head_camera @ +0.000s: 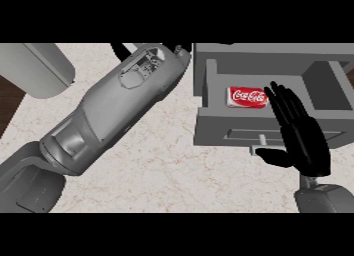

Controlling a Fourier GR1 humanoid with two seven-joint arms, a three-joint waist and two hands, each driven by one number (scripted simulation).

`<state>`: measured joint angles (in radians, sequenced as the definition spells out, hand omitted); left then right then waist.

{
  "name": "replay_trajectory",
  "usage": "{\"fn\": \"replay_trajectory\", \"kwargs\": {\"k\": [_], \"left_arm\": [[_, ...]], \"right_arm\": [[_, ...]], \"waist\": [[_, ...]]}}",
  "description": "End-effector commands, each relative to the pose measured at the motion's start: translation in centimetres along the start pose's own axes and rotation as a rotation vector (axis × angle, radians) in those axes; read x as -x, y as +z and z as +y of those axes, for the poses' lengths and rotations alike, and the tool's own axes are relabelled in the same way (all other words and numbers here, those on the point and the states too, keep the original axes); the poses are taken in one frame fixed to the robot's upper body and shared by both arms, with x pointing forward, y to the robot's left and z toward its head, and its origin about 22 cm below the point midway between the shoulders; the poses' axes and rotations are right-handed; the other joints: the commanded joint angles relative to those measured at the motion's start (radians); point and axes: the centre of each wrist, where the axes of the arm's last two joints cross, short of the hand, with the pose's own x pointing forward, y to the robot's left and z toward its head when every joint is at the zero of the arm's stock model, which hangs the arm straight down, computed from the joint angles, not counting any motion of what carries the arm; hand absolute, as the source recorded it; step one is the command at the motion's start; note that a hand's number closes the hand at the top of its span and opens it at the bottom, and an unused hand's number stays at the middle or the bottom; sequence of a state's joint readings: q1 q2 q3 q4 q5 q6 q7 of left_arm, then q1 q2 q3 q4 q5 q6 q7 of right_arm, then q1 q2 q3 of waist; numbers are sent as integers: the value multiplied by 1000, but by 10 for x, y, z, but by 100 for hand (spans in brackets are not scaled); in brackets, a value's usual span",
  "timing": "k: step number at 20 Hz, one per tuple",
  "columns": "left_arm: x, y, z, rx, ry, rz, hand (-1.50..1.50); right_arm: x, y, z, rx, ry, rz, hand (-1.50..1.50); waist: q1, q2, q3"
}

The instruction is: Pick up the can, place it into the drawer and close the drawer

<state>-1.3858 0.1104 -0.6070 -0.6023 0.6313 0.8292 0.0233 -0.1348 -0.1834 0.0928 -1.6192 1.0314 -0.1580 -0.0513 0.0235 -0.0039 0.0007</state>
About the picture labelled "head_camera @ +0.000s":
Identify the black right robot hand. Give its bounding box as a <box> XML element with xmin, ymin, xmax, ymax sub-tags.
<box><xmin>254</xmin><ymin>81</ymin><xmax>332</xmax><ymax>178</ymax></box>

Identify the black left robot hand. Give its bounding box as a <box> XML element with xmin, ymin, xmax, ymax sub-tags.
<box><xmin>109</xmin><ymin>43</ymin><xmax>195</xmax><ymax>63</ymax></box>

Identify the grey open drawer box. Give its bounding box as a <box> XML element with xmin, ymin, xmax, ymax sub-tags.
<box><xmin>199</xmin><ymin>58</ymin><xmax>354</xmax><ymax>112</ymax></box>

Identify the red soda can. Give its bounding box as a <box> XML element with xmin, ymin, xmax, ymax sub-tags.
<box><xmin>226</xmin><ymin>86</ymin><xmax>271</xmax><ymax>110</ymax></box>

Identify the pale grey rounded appliance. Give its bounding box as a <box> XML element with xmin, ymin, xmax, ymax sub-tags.
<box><xmin>0</xmin><ymin>43</ymin><xmax>78</xmax><ymax>100</ymax></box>

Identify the grey cabinet body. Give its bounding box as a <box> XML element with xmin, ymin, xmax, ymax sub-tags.
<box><xmin>192</xmin><ymin>43</ymin><xmax>354</xmax><ymax>100</ymax></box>

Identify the grey drawer front with handle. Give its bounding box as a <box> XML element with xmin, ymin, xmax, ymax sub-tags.
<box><xmin>192</xmin><ymin>107</ymin><xmax>354</xmax><ymax>157</ymax></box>

